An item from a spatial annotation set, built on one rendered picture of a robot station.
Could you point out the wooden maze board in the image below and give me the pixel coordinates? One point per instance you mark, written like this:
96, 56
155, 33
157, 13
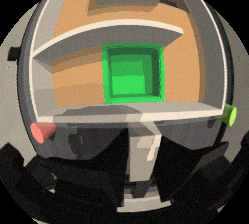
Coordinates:
132, 64

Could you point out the salmon pink cylinder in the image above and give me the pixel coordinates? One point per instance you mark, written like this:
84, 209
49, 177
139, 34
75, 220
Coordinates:
42, 133

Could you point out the lime green cylinder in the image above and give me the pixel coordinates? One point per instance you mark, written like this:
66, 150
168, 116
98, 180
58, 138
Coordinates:
230, 116

